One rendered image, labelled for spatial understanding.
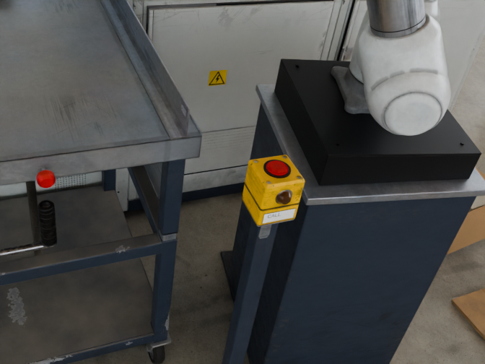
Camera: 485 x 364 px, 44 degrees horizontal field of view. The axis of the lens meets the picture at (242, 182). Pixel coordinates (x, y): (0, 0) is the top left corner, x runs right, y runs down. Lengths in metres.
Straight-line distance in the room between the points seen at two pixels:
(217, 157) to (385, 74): 1.16
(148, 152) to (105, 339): 0.66
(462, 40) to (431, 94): 1.36
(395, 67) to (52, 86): 0.70
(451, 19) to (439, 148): 1.07
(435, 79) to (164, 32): 0.94
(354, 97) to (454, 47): 1.12
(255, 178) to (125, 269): 0.85
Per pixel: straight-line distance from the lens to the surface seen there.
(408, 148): 1.37
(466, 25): 2.48
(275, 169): 1.08
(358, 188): 1.34
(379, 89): 1.16
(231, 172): 2.28
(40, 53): 1.48
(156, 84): 1.36
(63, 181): 2.11
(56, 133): 1.22
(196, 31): 1.89
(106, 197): 2.07
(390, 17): 1.14
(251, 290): 1.29
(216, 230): 2.23
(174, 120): 1.25
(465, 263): 2.44
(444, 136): 1.46
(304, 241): 1.39
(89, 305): 1.77
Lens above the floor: 1.57
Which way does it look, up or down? 40 degrees down
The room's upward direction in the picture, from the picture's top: 10 degrees clockwise
